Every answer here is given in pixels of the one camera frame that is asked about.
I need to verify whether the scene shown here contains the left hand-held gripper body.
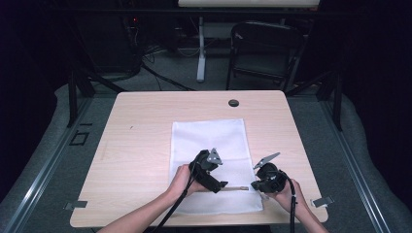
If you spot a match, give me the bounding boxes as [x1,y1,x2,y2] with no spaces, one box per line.
[189,148,225,192]

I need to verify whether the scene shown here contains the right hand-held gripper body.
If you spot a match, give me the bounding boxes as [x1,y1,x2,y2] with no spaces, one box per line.
[253,151,289,194]

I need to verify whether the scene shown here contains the white mesh laundry bag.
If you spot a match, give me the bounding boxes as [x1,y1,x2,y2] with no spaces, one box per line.
[168,117,264,216]

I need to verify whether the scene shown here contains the person's left hand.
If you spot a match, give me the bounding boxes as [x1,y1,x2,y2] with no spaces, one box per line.
[166,163,209,200]

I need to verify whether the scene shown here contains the person's right hand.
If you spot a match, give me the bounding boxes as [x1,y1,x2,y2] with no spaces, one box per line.
[263,179,306,216]

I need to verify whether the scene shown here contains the white desk leg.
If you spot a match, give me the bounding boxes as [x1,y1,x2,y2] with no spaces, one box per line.
[195,17,207,83]

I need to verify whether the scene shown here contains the black folding chair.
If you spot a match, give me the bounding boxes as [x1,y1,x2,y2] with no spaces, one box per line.
[225,20,306,92]

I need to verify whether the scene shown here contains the dark computer case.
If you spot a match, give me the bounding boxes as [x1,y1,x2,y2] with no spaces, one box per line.
[120,15,144,74]

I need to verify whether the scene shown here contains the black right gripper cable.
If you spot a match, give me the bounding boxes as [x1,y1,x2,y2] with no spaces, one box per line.
[280,170,298,233]

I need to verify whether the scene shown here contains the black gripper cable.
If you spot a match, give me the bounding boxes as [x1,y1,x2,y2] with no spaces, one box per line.
[280,170,298,233]
[151,168,197,233]

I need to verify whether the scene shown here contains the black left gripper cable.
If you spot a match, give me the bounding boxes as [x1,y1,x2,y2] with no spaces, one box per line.
[151,168,197,233]

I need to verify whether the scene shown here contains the grey table bracket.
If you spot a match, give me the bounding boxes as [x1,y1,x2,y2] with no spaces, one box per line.
[310,195,335,209]
[63,200,88,212]

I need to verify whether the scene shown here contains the grey metal floor rail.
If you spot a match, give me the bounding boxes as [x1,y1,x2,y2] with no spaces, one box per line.
[2,96,94,233]
[319,99,393,233]

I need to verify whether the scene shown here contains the black floor cable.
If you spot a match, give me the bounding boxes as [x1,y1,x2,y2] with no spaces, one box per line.
[139,62,196,92]

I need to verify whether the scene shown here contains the black diagonal frame brace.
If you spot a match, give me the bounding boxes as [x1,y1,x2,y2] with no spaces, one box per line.
[285,71,334,97]
[85,68,128,95]

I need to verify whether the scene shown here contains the black horizontal frame bar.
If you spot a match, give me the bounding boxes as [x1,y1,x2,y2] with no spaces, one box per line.
[48,8,358,17]

